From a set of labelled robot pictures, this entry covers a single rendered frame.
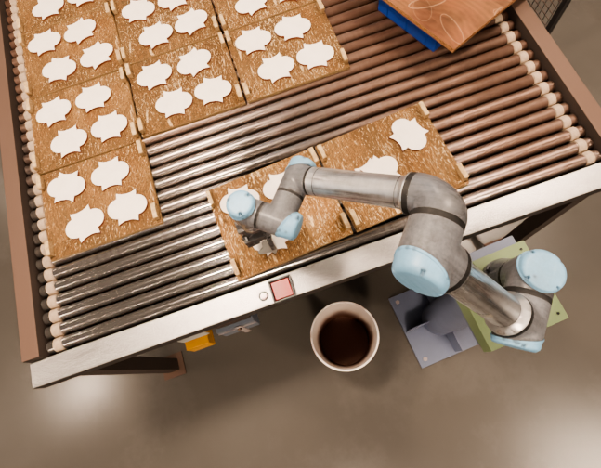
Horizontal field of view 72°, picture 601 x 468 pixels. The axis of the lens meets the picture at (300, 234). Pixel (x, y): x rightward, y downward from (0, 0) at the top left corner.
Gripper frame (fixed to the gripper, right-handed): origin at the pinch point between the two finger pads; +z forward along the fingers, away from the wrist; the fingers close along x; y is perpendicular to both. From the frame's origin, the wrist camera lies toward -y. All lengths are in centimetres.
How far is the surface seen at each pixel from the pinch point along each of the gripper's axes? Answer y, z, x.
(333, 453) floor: 16, 92, 84
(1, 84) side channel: 80, 1, -105
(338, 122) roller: -38, 4, -32
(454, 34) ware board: -85, -7, -40
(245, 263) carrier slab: 11.1, 0.4, 4.9
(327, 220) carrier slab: -19.4, 1.2, 2.0
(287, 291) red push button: 1.7, 1.0, 18.8
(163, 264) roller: 37.7, 2.0, -6.5
